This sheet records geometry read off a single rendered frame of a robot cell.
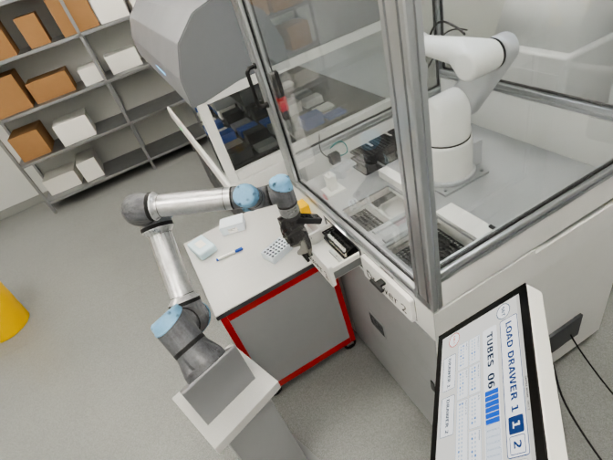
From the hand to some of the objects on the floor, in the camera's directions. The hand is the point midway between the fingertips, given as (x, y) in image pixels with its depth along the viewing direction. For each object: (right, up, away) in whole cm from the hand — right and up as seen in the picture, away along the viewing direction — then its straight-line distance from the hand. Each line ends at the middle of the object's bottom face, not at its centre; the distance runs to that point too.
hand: (308, 250), depth 162 cm
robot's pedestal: (-11, -105, +26) cm, 109 cm away
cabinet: (+79, -43, +66) cm, 112 cm away
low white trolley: (-9, -58, +84) cm, 102 cm away
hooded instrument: (-11, +34, +199) cm, 202 cm away
